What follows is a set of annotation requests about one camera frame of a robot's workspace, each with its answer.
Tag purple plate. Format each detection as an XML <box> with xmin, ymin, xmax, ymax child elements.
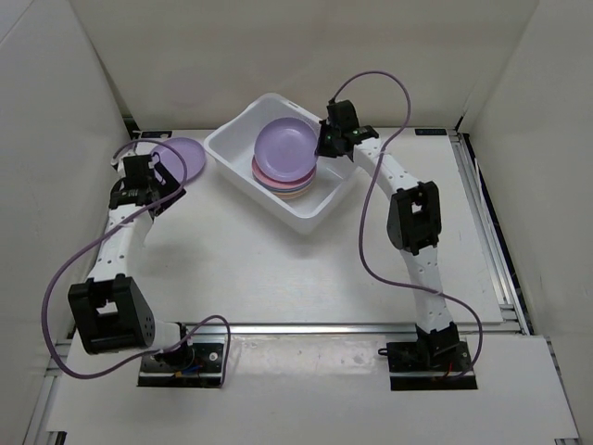
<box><xmin>254</xmin><ymin>118</ymin><xmax>318</xmax><ymax>181</ymax></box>
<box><xmin>151</xmin><ymin>137</ymin><xmax>206</xmax><ymax>183</ymax></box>

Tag orange yellow plate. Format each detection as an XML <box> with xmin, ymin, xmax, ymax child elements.
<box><xmin>272</xmin><ymin>185</ymin><xmax>320</xmax><ymax>199</ymax></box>

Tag pink plate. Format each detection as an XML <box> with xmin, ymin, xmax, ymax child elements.
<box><xmin>277</xmin><ymin>189</ymin><xmax>315</xmax><ymax>201</ymax></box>
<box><xmin>251</xmin><ymin>158</ymin><xmax>317</xmax><ymax>189</ymax></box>

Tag blue plate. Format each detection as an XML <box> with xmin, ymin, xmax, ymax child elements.
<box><xmin>267</xmin><ymin>184</ymin><xmax>312</xmax><ymax>198</ymax></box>
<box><xmin>258</xmin><ymin>180</ymin><xmax>314</xmax><ymax>194</ymax></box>

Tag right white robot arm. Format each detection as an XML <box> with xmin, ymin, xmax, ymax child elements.
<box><xmin>316</xmin><ymin>99</ymin><xmax>460</xmax><ymax>371</ymax></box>

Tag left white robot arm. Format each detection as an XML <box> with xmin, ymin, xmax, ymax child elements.
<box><xmin>68</xmin><ymin>155</ymin><xmax>196</xmax><ymax>371</ymax></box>

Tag white plastic bin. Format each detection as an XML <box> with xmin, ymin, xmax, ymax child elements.
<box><xmin>203</xmin><ymin>93</ymin><xmax>361</xmax><ymax>235</ymax></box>

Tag white table board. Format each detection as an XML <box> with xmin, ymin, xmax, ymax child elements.
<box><xmin>132</xmin><ymin>130</ymin><xmax>503</xmax><ymax>325</ymax></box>

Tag black logo sticker right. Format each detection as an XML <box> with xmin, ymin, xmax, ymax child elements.
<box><xmin>414</xmin><ymin>128</ymin><xmax>448</xmax><ymax>136</ymax></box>

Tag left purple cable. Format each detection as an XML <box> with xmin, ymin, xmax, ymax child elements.
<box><xmin>43</xmin><ymin>138</ymin><xmax>231</xmax><ymax>386</ymax></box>

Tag purple cable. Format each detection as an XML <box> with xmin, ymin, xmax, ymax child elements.
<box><xmin>329</xmin><ymin>70</ymin><xmax>483</xmax><ymax>379</ymax></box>
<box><xmin>43</xmin><ymin>138</ymin><xmax>231</xmax><ymax>386</ymax></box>

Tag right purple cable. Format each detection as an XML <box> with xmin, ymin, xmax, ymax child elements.
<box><xmin>329</xmin><ymin>70</ymin><xmax>483</xmax><ymax>379</ymax></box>

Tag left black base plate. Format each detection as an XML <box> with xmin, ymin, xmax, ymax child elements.
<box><xmin>137</xmin><ymin>340</ymin><xmax>226</xmax><ymax>388</ymax></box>

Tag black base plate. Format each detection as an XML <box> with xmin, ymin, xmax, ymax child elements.
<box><xmin>137</xmin><ymin>340</ymin><xmax>226</xmax><ymax>388</ymax></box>
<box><xmin>377</xmin><ymin>341</ymin><xmax>478</xmax><ymax>391</ymax></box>

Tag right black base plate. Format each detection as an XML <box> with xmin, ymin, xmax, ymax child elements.
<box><xmin>377</xmin><ymin>341</ymin><xmax>478</xmax><ymax>391</ymax></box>

